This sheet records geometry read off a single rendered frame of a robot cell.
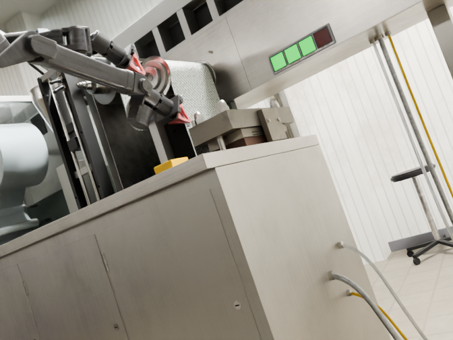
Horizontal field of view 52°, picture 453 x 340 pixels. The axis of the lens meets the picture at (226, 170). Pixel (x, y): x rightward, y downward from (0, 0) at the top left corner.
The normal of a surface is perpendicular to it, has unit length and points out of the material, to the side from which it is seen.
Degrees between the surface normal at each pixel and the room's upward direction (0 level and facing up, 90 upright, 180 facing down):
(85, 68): 116
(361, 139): 90
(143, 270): 90
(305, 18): 90
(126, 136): 90
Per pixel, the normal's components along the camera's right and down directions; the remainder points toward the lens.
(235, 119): 0.75, -0.31
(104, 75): 0.87, 0.12
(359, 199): -0.47, 0.10
